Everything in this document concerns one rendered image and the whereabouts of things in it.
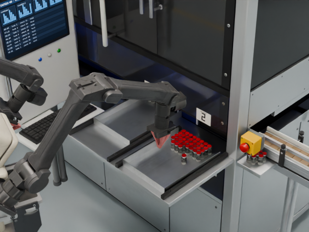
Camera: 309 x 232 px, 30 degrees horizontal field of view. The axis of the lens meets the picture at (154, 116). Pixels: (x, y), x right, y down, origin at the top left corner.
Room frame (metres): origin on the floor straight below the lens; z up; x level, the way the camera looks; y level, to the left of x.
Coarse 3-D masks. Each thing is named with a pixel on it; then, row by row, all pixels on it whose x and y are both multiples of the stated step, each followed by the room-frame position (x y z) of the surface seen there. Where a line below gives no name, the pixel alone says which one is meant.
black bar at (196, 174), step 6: (222, 156) 1.97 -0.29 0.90; (210, 162) 1.93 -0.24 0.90; (216, 162) 1.94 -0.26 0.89; (204, 168) 1.89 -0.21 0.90; (192, 174) 1.85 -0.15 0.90; (198, 174) 1.86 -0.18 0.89; (186, 180) 1.82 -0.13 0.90; (174, 186) 1.78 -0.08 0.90; (180, 186) 1.79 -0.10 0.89; (168, 192) 1.75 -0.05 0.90; (174, 192) 1.76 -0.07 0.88; (162, 198) 1.73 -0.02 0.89
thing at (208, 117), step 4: (196, 108) 2.14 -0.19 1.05; (196, 112) 2.13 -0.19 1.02; (200, 112) 2.12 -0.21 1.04; (204, 112) 2.10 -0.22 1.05; (196, 116) 2.13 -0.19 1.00; (200, 116) 2.12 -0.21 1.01; (208, 116) 2.08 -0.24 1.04; (200, 120) 2.12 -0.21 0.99; (208, 120) 2.08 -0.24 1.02; (208, 124) 2.08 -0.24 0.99
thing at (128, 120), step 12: (120, 108) 2.38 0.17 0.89; (132, 108) 2.39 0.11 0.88; (144, 108) 2.39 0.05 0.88; (96, 120) 2.25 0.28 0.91; (108, 120) 2.29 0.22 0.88; (120, 120) 2.29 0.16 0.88; (132, 120) 2.29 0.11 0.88; (144, 120) 2.29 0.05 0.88; (108, 132) 2.19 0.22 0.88; (120, 132) 2.19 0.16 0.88; (132, 132) 2.19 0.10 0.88; (144, 132) 2.14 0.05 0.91
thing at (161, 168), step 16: (176, 128) 2.17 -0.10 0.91; (128, 160) 1.96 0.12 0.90; (144, 160) 1.98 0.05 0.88; (160, 160) 1.98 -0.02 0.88; (176, 160) 1.97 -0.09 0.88; (192, 160) 1.97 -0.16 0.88; (208, 160) 1.94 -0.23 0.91; (144, 176) 1.84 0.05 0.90; (160, 176) 1.87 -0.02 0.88; (176, 176) 1.87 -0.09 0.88
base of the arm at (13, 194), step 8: (0, 184) 1.44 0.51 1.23; (8, 184) 1.43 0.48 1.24; (0, 192) 1.41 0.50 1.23; (8, 192) 1.41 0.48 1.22; (16, 192) 1.41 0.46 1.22; (0, 200) 1.39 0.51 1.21; (8, 200) 1.39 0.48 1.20; (16, 200) 1.40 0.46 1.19; (0, 208) 1.36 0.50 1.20; (8, 208) 1.38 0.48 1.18
